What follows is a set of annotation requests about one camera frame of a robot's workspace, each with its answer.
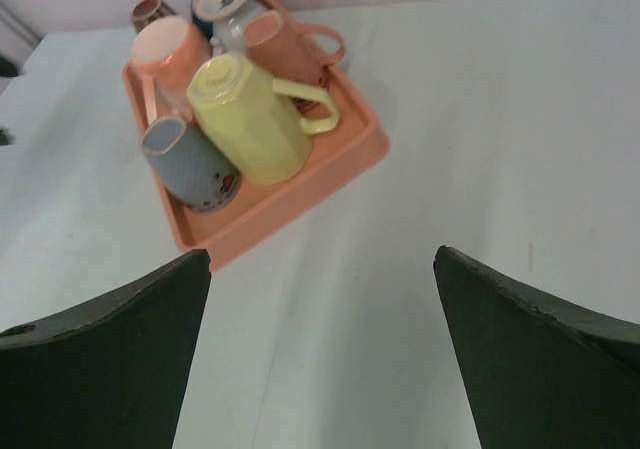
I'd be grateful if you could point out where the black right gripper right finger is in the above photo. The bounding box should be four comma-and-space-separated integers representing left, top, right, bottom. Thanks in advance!
433, 246, 639, 448

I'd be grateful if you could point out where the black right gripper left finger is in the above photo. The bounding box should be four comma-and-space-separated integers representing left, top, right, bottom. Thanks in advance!
1, 250, 211, 448

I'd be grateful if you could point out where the grey-blue patterned mug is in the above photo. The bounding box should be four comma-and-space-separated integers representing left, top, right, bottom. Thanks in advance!
139, 116, 242, 212

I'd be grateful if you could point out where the yellow faceted mug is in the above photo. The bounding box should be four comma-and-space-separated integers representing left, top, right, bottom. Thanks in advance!
186, 51, 341, 185

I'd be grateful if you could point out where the large peach mug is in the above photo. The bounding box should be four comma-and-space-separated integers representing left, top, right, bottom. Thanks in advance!
130, 15, 212, 120

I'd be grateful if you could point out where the brown striped mug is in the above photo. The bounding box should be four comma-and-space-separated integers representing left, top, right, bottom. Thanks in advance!
130, 0, 176, 33

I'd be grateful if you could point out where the white-grey mug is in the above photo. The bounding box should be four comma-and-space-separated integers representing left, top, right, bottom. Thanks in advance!
211, 0, 269, 53

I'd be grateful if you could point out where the dark blue mug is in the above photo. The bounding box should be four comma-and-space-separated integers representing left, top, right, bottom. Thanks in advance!
190, 0, 248, 39

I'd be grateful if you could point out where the salmon plastic tray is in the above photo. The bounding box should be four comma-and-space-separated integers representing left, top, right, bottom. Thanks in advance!
123, 0, 389, 270

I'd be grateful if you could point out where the pink mug with handle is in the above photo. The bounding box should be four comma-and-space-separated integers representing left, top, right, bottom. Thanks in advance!
244, 10, 346, 88

